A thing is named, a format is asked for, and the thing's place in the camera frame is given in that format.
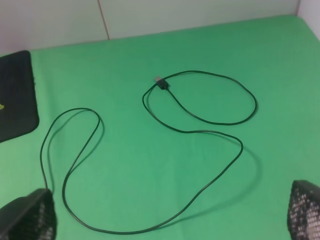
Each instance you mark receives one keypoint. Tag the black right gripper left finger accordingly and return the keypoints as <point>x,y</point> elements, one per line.
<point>30,217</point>

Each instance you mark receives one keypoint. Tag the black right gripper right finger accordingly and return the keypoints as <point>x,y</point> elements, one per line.
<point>303,215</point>

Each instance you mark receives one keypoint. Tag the black green mouse pad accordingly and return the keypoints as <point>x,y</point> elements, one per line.
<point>18,104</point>

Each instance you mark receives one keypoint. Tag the green tablecloth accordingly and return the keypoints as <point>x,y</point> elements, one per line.
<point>210,125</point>

